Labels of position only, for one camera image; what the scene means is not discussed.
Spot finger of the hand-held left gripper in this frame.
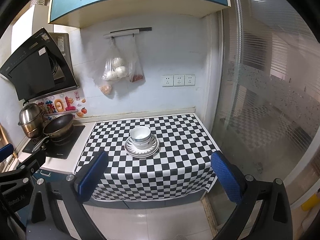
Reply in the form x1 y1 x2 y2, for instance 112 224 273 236
0 144 14 163
17 150 47 178

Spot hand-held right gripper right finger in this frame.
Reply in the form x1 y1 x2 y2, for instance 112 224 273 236
211 151 293 240

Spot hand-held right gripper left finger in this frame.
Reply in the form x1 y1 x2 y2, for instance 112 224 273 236
25 151 109 240

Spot white plate blue striped rim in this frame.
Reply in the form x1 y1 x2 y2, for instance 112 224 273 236
126 137 158 155

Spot white plate red floral print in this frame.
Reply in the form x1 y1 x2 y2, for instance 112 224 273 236
125 142 159 159

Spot white plate grey floral print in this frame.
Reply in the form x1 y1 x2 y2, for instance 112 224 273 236
125 135 160 157

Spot white bowl coloured dots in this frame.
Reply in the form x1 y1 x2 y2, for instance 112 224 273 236
132 134 156 147

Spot black induction cooktop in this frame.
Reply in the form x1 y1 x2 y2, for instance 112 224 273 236
22 125 86 160

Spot stainless steel steamer pot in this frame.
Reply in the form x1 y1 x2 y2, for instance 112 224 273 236
18 100 47 139

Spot dark frying pan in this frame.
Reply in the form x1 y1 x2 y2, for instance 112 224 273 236
31 114 75 153

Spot black white checkered cloth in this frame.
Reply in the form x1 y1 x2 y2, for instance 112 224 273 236
74 113 217 202

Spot black range hood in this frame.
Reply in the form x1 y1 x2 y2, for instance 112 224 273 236
0 27 78 102

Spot yellow object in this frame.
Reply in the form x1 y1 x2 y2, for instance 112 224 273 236
301 200 318 213

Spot glass sliding door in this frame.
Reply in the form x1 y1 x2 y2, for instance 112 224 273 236
210 0 320 230

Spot plastic bag of white buns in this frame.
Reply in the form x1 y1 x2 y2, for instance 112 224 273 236
101 39 129 82

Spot plastic bag with red contents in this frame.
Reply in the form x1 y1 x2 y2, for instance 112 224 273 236
126 36 145 83

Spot colourful wall stickers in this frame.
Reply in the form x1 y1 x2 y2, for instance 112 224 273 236
35 91 88 120

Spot wall hook rail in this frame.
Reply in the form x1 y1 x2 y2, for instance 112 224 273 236
104 27 152 39

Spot blue wall cabinet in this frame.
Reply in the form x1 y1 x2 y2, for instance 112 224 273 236
49 0 232 29

